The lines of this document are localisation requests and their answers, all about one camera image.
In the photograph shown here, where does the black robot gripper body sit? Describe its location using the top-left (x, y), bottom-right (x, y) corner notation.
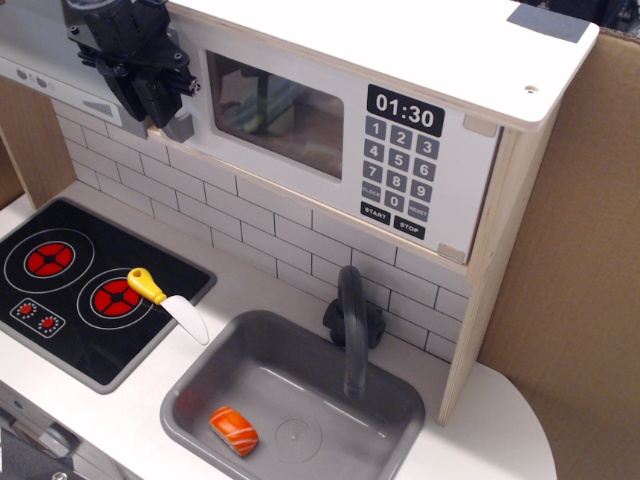
top-left (67, 1), bottom-right (200, 95)

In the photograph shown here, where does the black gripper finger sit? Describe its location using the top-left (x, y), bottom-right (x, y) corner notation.
top-left (103, 71), bottom-right (147, 121)
top-left (133, 77), bottom-right (182, 128)

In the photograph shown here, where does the white toy microwave door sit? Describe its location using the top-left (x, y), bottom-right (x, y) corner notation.
top-left (170, 5), bottom-right (502, 264)

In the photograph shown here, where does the white wooden microwave cabinet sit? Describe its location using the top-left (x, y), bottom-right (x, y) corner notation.
top-left (130, 0), bottom-right (601, 428)

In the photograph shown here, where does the green toy vegetable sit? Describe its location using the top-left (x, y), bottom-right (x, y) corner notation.
top-left (224, 74), bottom-right (306, 134)

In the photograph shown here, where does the grey range hood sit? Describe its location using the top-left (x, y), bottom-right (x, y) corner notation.
top-left (0, 0), bottom-right (156, 140)

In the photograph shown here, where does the black toy stovetop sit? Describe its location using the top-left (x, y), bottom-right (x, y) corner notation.
top-left (1, 199), bottom-right (216, 394)

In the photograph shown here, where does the grey plastic sink basin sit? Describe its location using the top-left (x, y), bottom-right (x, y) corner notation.
top-left (160, 311), bottom-right (425, 479)

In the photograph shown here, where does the dark grey toy faucet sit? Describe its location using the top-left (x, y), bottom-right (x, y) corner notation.
top-left (323, 265), bottom-right (386, 399)

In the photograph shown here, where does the orange salmon sushi toy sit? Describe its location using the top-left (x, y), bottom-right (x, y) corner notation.
top-left (208, 406), bottom-right (259, 457)

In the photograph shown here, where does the grey tape patch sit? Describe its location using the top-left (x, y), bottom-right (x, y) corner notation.
top-left (507, 3), bottom-right (590, 43)

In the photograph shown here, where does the brown cardboard panel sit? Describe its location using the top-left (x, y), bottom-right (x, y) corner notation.
top-left (480, 30), bottom-right (639, 479)

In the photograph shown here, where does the yellow handled toy knife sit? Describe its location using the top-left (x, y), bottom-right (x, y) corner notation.
top-left (127, 267), bottom-right (209, 345)

